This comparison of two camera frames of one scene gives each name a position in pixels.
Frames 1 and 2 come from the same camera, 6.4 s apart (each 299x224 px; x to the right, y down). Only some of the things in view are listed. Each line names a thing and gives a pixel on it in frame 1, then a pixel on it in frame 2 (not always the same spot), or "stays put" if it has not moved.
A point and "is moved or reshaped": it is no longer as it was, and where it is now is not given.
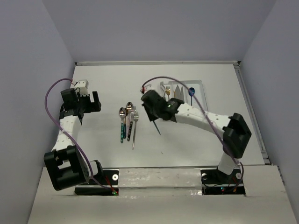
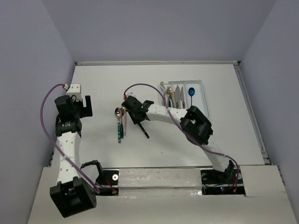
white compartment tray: x=177 y=89 stays put
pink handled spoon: x=129 y=108 is moved or reshaped
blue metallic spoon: x=191 y=92 stays put
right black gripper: x=152 y=116 → x=136 y=120
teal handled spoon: x=122 y=114 is moved or reshaped
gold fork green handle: x=168 y=92 stays put
